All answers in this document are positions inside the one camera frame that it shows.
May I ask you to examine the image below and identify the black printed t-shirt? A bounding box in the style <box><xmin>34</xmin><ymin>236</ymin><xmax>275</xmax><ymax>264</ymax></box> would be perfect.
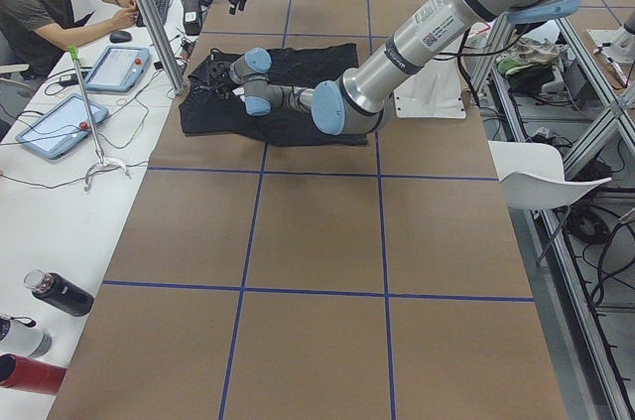
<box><xmin>179</xmin><ymin>43</ymin><xmax>367</xmax><ymax>147</ymax></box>

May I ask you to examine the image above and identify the right blue teach pendant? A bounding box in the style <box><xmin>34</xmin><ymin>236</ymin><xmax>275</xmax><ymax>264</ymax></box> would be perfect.
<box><xmin>84</xmin><ymin>46</ymin><xmax>151</xmax><ymax>92</ymax></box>

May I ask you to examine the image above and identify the blue teach pendant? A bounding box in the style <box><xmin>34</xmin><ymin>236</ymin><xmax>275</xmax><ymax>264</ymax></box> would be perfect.
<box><xmin>84</xmin><ymin>46</ymin><xmax>151</xmax><ymax>92</ymax></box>
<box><xmin>15</xmin><ymin>94</ymin><xmax>90</xmax><ymax>160</ymax></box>

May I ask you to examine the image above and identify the black computer mouse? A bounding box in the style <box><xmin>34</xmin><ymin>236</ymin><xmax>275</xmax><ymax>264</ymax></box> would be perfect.
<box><xmin>109</xmin><ymin>30</ymin><xmax>132</xmax><ymax>44</ymax></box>

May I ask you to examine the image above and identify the left blue teach pendant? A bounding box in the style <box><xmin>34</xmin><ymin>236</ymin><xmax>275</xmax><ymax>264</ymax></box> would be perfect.
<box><xmin>15</xmin><ymin>94</ymin><xmax>90</xmax><ymax>160</ymax></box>

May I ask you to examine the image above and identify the seated man dark shirt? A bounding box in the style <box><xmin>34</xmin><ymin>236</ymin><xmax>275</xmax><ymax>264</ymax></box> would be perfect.
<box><xmin>1</xmin><ymin>0</ymin><xmax>139</xmax><ymax>78</ymax></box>

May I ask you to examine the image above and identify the blue tape line crosswise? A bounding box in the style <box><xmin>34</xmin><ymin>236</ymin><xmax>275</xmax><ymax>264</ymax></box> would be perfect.
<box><xmin>101</xmin><ymin>280</ymin><xmax>535</xmax><ymax>303</ymax></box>

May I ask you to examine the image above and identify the black drink bottle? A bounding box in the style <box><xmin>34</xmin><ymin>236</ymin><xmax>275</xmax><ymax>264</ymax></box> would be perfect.
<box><xmin>23</xmin><ymin>269</ymin><xmax>94</xmax><ymax>317</ymax></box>

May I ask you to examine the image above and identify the green cloth pile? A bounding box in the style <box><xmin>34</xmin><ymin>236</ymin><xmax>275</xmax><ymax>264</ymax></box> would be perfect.
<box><xmin>495</xmin><ymin>38</ymin><xmax>560</xmax><ymax>76</ymax></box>

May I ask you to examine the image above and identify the white drink bottle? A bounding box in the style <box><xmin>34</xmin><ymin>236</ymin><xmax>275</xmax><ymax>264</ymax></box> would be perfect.
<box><xmin>1</xmin><ymin>318</ymin><xmax>53</xmax><ymax>358</ymax></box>

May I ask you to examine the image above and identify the white plastic chair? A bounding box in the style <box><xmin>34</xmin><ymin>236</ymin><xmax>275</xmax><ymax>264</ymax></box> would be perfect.
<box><xmin>488</xmin><ymin>141</ymin><xmax>612</xmax><ymax>266</ymax></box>

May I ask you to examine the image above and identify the red drink bottle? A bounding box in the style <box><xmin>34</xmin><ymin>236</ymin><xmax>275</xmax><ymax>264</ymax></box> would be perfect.
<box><xmin>1</xmin><ymin>353</ymin><xmax>66</xmax><ymax>395</ymax></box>

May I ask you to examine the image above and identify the aluminium frame post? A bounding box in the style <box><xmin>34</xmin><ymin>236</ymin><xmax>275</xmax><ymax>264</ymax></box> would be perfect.
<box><xmin>136</xmin><ymin>0</ymin><xmax>186</xmax><ymax>95</ymax></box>

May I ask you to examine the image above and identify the green handled reacher grabber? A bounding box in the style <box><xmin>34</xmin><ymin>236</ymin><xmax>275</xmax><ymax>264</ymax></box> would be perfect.
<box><xmin>68</xmin><ymin>46</ymin><xmax>130</xmax><ymax>193</ymax></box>

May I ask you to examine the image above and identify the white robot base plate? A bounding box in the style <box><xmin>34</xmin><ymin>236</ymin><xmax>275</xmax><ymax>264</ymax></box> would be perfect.
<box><xmin>394</xmin><ymin>57</ymin><xmax>466</xmax><ymax>119</ymax></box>

